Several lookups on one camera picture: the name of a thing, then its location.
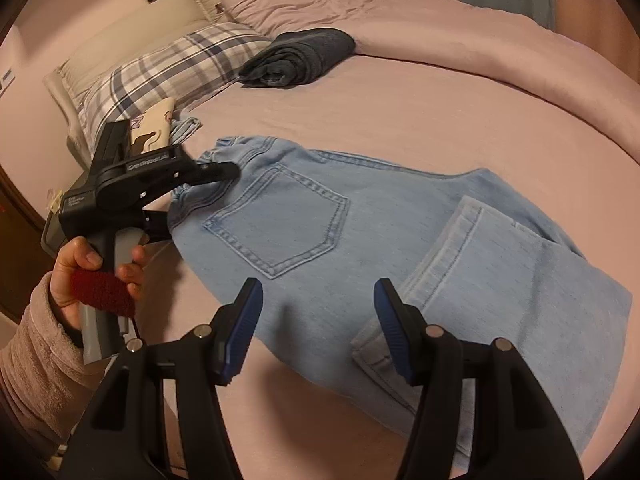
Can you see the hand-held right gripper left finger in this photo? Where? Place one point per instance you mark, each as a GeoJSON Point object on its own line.
{"type": "Point", "coordinates": [242, 330]}

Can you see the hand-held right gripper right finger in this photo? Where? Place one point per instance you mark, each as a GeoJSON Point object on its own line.
{"type": "Point", "coordinates": [392, 330]}

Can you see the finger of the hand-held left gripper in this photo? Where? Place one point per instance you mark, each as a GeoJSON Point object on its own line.
{"type": "Point", "coordinates": [210, 171]}
{"type": "Point", "coordinates": [157, 225]}

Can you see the light blue denim pants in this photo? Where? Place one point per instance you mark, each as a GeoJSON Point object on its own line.
{"type": "Point", "coordinates": [325, 285]}

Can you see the person's left hand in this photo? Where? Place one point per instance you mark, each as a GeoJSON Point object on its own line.
{"type": "Point", "coordinates": [65, 280]}

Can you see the light blue striped cloth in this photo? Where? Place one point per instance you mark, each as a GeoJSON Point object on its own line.
{"type": "Point", "coordinates": [185, 130]}

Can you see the cream cartoon printed cloth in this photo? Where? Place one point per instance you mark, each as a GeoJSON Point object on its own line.
{"type": "Point", "coordinates": [152, 130]}

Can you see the grey plaid pillow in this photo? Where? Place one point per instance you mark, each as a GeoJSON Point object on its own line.
{"type": "Point", "coordinates": [160, 70]}

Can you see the dark wooden nightstand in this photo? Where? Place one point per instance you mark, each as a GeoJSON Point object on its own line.
{"type": "Point", "coordinates": [20, 250]}

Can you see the folded dark blue jeans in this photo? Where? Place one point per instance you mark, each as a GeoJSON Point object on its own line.
{"type": "Point", "coordinates": [300, 55]}

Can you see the cream pillow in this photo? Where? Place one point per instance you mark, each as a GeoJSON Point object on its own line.
{"type": "Point", "coordinates": [125, 35]}

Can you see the white lace pillow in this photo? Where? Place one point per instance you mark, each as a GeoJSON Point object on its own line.
{"type": "Point", "coordinates": [210, 0]}

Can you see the pink duvet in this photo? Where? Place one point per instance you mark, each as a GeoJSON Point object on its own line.
{"type": "Point", "coordinates": [450, 35]}

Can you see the pink curtain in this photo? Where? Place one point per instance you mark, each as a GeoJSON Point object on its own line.
{"type": "Point", "coordinates": [575, 0]}

